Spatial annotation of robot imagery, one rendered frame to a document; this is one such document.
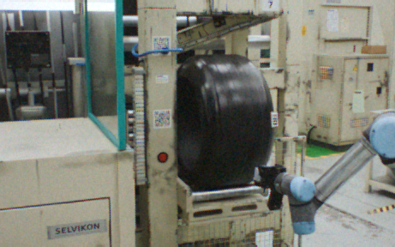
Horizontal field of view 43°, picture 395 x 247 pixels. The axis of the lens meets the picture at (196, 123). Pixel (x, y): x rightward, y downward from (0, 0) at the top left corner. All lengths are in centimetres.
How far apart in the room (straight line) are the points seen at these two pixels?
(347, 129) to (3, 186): 594
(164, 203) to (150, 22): 74
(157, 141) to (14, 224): 88
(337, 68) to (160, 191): 491
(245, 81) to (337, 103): 483
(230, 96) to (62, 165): 85
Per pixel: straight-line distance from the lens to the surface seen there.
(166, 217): 216
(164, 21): 201
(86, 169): 131
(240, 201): 215
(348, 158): 177
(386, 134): 158
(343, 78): 675
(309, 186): 167
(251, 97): 198
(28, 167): 129
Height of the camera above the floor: 157
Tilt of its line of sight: 10 degrees down
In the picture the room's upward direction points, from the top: straight up
